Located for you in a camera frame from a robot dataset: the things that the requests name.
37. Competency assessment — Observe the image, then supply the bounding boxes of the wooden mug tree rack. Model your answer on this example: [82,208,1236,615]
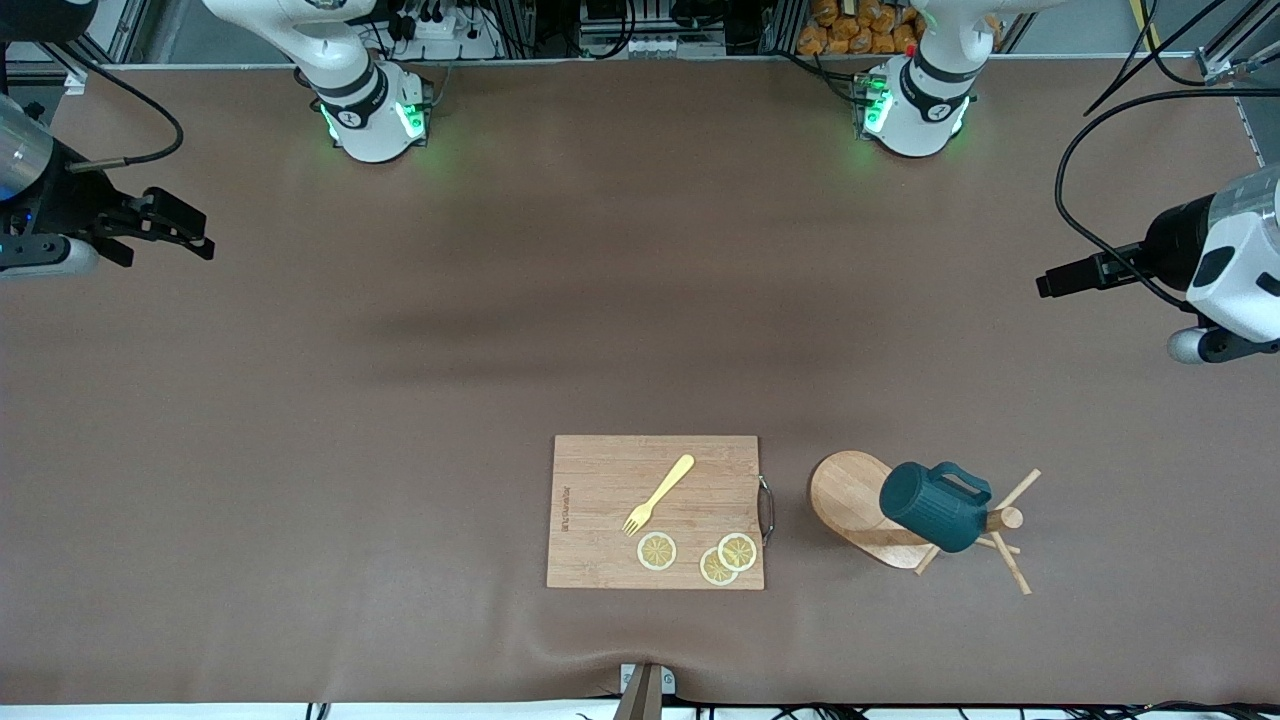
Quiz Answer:
[810,450,1042,596]

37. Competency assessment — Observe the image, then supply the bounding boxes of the yellow plastic fork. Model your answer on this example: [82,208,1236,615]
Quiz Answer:
[622,454,696,537]

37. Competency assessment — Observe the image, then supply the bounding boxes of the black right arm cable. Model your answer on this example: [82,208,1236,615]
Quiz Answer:
[62,50,186,173]

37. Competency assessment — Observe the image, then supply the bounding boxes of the orange snack packs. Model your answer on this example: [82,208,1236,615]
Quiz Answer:
[798,0,926,56]

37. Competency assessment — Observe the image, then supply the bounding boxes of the metal table edge bracket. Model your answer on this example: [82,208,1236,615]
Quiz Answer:
[618,662,677,720]

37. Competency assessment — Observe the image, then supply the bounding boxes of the white power strip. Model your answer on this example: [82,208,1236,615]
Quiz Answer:
[385,8,501,61]

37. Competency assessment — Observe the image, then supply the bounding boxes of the teal mug yellow inside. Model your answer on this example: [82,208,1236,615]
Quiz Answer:
[879,461,993,554]

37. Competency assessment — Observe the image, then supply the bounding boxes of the bamboo cutting board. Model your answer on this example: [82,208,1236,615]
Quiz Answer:
[546,434,766,591]

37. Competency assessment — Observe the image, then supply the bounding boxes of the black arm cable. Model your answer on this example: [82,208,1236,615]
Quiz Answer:
[1055,88,1280,313]
[62,50,186,173]

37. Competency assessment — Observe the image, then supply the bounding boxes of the aluminium frame profile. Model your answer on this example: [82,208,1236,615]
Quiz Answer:
[1198,45,1280,91]

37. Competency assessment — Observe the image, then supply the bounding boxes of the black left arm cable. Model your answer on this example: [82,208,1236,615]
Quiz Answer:
[1055,88,1280,313]

